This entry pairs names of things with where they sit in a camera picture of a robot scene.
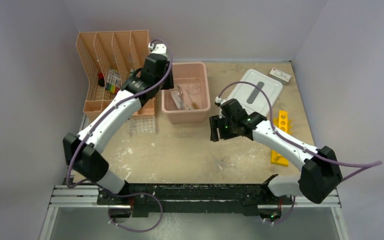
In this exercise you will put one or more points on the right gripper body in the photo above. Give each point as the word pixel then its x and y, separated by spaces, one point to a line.
pixel 226 127

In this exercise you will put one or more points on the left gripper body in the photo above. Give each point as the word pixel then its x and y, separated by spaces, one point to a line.
pixel 167 83

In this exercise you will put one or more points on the metal crucible tongs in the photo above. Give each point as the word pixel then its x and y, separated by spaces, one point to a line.
pixel 186 107

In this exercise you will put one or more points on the small glass beaker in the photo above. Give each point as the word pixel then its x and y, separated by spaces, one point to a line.
pixel 194 89

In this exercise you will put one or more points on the pink plastic bin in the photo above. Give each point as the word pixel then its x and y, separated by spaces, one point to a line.
pixel 185 73

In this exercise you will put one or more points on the white plastic lid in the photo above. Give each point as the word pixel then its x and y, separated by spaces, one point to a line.
pixel 256 92

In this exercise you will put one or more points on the clear glass funnel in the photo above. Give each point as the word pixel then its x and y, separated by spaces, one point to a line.
pixel 219 162

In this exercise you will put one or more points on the clear acrylic tube rack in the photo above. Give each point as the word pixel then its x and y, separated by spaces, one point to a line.
pixel 142 125

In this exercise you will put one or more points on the clear plastic bag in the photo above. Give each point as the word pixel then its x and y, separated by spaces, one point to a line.
pixel 177 99

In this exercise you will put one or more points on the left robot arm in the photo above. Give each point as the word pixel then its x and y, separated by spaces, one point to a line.
pixel 83 151

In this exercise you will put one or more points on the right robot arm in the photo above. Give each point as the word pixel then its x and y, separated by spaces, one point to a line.
pixel 319 170

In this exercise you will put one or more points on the coloured marker pack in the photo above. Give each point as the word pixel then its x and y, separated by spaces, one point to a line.
pixel 114 81

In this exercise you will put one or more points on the peach desk organizer rack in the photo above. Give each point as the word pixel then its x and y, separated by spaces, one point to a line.
pixel 124 51

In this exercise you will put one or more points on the red black bottle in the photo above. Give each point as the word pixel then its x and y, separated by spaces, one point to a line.
pixel 101 80

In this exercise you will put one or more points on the white slide box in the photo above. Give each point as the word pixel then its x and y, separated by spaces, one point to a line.
pixel 280 75

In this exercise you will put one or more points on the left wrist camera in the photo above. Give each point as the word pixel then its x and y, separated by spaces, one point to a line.
pixel 159 49

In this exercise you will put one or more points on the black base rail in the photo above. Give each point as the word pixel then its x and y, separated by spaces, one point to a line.
pixel 248 199

